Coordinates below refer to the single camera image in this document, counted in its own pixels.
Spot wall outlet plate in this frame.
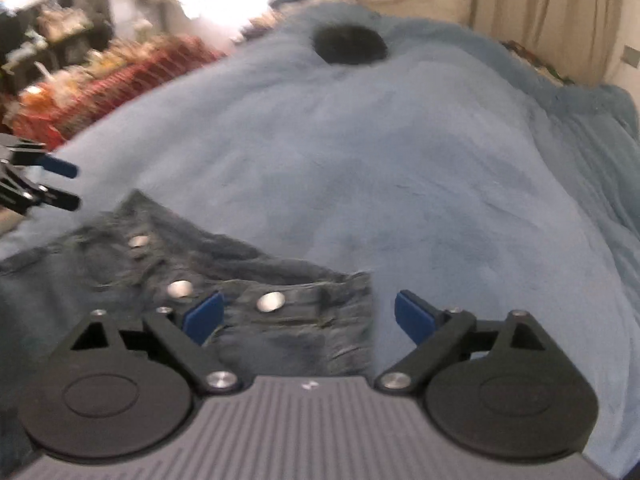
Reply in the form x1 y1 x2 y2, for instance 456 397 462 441
620 46 640 68

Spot black round patch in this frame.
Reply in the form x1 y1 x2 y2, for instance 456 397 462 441
311 24 388 66

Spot beige curtain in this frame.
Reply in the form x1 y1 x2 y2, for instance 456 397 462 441
470 0 623 86

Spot blue plush blanket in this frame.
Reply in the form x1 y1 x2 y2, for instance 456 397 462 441
1 3 639 478

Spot blue denim shorts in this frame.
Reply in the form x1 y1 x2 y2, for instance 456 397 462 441
1 192 374 476

